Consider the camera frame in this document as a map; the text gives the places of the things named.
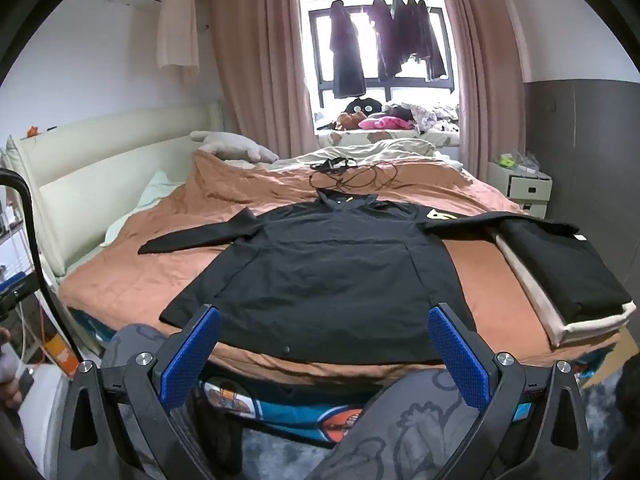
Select brown blanket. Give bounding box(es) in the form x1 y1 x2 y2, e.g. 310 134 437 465
57 147 621 386

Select window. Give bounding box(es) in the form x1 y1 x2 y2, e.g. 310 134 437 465
295 0 462 128

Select person's left hand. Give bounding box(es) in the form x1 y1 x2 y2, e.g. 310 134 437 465
0 327 25 413

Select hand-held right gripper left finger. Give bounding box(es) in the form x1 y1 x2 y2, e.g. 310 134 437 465
60 303 223 480

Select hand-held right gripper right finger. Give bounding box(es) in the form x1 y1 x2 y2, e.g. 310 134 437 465
428 302 594 480

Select hanging beige towel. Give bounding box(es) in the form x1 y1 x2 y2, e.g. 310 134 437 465
157 0 201 85

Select grey plush toy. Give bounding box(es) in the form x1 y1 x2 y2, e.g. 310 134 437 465
189 130 281 164

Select white nightstand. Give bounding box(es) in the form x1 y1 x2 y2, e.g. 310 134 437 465
487 160 554 219

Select pink curtain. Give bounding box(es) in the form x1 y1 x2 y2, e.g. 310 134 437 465
432 0 532 167
207 0 322 162

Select black plush toy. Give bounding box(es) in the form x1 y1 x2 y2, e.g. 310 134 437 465
345 97 384 117

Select folded black garment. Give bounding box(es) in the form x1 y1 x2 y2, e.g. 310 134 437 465
499 217 634 327

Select tangled black cables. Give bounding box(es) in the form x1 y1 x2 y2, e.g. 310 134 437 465
306 157 402 192

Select hanging dark garment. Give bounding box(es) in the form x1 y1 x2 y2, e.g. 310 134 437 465
327 0 369 101
367 0 402 84
392 0 449 82

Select brown plush toy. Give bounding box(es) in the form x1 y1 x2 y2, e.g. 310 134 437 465
334 112 369 132

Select black jacket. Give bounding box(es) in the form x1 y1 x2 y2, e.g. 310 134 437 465
138 189 581 365

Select person's dark printed pants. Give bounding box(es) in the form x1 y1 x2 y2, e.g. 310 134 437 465
100 324 507 480

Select patterned white cloth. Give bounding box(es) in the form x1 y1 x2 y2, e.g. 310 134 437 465
400 102 462 134

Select pink cloth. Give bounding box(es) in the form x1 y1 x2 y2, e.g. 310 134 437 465
357 115 409 134

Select grey wardrobe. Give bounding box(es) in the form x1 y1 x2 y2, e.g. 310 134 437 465
524 77 640 283

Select cream padded headboard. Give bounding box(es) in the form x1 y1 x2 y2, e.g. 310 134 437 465
4 100 224 277

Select light green pillow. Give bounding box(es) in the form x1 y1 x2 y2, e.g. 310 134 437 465
101 169 187 247

